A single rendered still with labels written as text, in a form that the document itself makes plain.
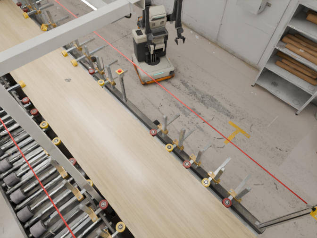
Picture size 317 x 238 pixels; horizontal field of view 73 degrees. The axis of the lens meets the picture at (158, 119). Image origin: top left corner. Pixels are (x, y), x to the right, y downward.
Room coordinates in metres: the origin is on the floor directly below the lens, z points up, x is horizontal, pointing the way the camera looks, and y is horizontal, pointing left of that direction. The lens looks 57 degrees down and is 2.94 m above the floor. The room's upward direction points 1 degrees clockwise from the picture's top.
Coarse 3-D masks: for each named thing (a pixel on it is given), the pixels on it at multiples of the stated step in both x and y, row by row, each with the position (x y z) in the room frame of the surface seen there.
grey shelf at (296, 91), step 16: (304, 0) 2.67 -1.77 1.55; (304, 16) 2.83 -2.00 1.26; (288, 32) 2.96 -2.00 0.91; (304, 32) 2.49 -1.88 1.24; (272, 48) 2.68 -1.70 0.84; (272, 64) 2.68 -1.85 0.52; (304, 64) 2.64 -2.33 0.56; (256, 80) 2.66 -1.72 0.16; (272, 80) 2.69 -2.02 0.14; (288, 80) 2.35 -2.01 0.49; (304, 80) 2.33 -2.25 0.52; (288, 96) 2.32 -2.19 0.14; (304, 96) 2.33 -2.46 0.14
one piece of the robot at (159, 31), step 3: (159, 27) 2.76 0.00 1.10; (162, 27) 2.78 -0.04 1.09; (165, 27) 2.79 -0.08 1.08; (153, 30) 2.73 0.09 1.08; (156, 30) 2.74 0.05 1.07; (159, 30) 2.76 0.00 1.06; (162, 30) 2.78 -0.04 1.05; (165, 30) 2.79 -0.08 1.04; (153, 33) 2.72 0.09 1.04; (156, 33) 2.72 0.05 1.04; (159, 33) 2.72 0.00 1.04; (162, 33) 2.72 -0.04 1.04; (165, 33) 2.72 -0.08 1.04; (153, 36) 2.64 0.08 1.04; (156, 36) 2.65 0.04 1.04; (165, 36) 2.82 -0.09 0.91
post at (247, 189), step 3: (243, 189) 0.51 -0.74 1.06; (246, 189) 0.49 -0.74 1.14; (249, 189) 0.49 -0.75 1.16; (240, 192) 0.51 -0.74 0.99; (243, 192) 0.49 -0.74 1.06; (246, 192) 0.48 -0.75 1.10; (237, 195) 0.50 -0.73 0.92; (240, 195) 0.49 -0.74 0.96; (243, 195) 0.48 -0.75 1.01; (237, 198) 0.48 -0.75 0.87; (234, 201) 0.48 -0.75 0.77
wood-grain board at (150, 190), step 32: (0, 32) 2.89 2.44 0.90; (32, 32) 2.90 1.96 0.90; (32, 64) 2.20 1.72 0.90; (64, 64) 2.21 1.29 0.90; (32, 96) 1.64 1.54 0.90; (64, 96) 1.65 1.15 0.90; (96, 96) 1.65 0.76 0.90; (64, 128) 1.20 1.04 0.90; (96, 128) 1.20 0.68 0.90; (128, 128) 1.21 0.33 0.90; (96, 160) 0.83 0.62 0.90; (128, 160) 0.84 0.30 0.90; (160, 160) 0.84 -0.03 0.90; (128, 192) 0.52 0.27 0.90; (160, 192) 0.52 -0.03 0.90; (192, 192) 0.53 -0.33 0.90; (128, 224) 0.25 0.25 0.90; (160, 224) 0.25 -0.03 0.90; (192, 224) 0.26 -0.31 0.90; (224, 224) 0.26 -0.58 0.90
